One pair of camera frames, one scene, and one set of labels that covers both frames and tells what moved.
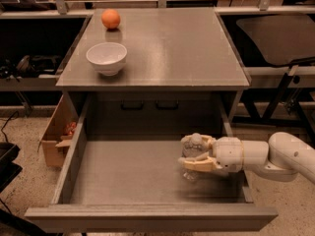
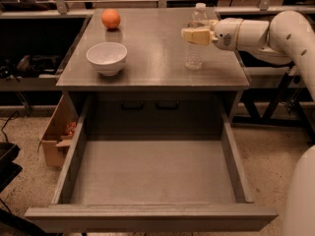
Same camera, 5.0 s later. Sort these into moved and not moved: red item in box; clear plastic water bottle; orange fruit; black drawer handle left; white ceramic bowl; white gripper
Moved: white gripper; clear plastic water bottle
Not moved: white ceramic bowl; red item in box; black drawer handle left; orange fruit
